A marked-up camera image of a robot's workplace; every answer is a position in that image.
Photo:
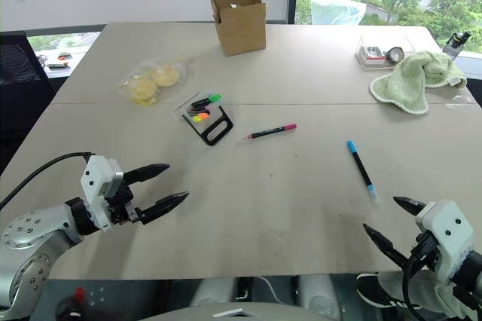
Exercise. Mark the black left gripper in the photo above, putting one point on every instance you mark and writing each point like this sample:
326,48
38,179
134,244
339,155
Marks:
121,204

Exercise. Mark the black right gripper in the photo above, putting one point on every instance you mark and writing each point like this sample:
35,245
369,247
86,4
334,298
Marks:
425,251

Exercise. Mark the blue capped marker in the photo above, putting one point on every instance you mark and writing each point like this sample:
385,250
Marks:
361,168

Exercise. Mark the yellow highlighter marker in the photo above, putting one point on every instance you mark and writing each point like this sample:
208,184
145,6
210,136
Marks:
197,118

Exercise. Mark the orange-capped black highlighter marker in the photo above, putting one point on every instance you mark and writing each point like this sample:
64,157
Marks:
202,113

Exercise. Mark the green-capped black highlighter marker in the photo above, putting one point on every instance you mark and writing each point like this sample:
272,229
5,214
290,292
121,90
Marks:
205,101

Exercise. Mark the pink capped marker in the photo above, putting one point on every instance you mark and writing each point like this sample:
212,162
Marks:
271,131

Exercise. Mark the clear plastic tray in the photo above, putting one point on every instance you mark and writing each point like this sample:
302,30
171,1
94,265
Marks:
367,55

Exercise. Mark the brown cardboard box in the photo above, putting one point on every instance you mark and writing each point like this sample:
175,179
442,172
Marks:
241,29

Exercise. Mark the black and white sneaker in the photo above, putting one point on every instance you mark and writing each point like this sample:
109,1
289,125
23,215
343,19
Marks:
376,292

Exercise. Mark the grey rounded robot leg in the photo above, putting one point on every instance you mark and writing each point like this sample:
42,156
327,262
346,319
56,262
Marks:
318,294
212,291

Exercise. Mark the clear bag of yellow items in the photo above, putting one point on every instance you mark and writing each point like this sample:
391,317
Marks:
150,81

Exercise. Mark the red button knob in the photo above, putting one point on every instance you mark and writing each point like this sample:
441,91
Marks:
78,294

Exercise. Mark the light green towel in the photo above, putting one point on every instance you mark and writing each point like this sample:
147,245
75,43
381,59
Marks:
410,80

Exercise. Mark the small orange object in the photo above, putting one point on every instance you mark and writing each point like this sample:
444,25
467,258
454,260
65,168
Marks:
63,57

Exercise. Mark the dark tape roll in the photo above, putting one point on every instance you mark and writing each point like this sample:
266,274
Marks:
394,54

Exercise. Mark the black office chair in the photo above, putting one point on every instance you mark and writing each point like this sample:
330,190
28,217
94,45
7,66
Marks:
19,83

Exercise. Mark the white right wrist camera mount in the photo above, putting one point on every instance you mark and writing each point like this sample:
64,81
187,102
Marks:
446,230

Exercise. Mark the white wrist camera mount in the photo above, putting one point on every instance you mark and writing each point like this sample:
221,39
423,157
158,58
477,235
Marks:
446,230
94,185

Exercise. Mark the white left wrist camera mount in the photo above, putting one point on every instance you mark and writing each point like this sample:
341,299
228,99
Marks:
94,185

